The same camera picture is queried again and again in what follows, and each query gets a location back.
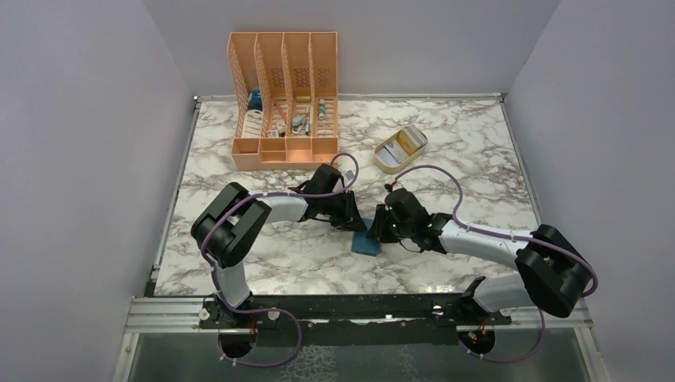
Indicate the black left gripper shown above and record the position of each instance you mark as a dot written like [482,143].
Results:
[349,220]

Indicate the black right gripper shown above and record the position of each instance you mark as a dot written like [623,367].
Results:
[378,231]

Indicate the blue leather card holder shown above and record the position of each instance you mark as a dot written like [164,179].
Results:
[362,245]

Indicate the stack of credit cards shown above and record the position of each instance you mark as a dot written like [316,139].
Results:
[402,146]

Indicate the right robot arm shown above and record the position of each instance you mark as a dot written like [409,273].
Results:
[550,274]

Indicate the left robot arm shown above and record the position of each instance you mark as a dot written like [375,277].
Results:
[226,230]

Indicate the beige oval tray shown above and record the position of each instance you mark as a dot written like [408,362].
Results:
[399,150]

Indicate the white green glue stick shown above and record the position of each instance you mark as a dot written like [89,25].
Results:
[321,109]

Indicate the blue white bottle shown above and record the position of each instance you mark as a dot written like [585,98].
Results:
[255,101]

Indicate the orange plastic desk organizer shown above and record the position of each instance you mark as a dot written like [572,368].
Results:
[293,70]

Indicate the black metal base rail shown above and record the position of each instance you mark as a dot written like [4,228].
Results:
[266,313]

